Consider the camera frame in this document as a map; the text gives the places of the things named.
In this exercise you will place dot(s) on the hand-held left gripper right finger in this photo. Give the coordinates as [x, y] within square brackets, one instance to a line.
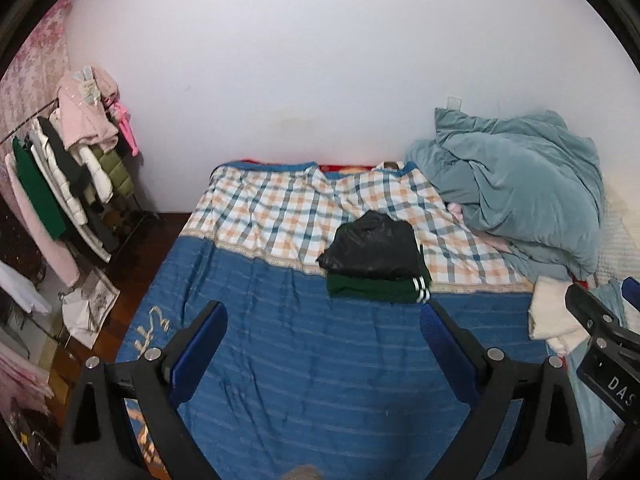
[450, 355]

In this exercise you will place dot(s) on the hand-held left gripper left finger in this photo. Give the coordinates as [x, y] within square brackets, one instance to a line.
[197, 355]

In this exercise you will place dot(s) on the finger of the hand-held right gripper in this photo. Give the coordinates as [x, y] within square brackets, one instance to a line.
[590, 315]
[632, 295]

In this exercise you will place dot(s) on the black leather jacket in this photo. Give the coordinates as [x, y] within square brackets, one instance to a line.
[372, 250]

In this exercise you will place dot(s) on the metal clothes rack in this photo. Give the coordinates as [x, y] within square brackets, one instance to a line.
[142, 210]

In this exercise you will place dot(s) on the row of hanging clothes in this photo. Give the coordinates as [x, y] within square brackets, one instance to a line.
[70, 160]

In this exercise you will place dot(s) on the white fleece cloth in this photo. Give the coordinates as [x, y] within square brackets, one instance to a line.
[550, 310]

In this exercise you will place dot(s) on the white quilted bed cover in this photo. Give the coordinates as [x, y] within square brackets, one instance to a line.
[617, 240]

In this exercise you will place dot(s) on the bed with blue sheet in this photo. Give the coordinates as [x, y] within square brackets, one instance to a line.
[300, 360]

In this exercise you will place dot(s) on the green garment with white stripes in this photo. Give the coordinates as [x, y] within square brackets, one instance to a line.
[370, 287]

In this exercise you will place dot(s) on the white floral tote bag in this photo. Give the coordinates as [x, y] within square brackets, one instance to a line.
[92, 305]

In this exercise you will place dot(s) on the blue-grey duvet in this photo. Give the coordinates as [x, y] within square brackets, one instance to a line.
[515, 185]

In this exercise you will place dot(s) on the grey fleece top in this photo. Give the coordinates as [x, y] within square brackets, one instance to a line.
[302, 474]

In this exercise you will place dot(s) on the pink floral cloth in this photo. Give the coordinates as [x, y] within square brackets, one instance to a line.
[22, 375]

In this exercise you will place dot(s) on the white shirt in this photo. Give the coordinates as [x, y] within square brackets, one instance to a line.
[22, 290]

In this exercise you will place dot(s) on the pink floral curtain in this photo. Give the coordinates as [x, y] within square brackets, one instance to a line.
[35, 55]

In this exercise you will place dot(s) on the white wall socket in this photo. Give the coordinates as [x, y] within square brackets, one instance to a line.
[454, 102]

